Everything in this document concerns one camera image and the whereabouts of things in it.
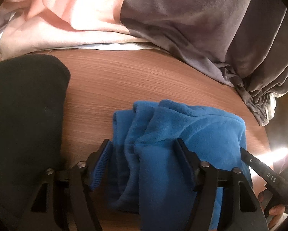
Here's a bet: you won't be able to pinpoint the blue fleece pants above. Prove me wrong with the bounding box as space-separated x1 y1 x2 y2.
108 100 251 230

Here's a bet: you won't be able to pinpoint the person's right hand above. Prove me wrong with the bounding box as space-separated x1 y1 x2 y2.
258 189 288 230

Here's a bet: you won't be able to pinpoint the white mattress cloth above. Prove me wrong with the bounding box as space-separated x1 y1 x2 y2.
261 93 276 126

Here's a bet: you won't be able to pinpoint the black folded garment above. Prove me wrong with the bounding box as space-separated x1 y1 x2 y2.
0 54 71 230

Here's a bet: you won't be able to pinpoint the grey bed sheet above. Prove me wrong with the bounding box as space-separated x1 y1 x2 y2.
120 0 288 125

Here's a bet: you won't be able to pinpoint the pink bed cover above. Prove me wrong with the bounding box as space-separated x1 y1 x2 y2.
0 0 143 59

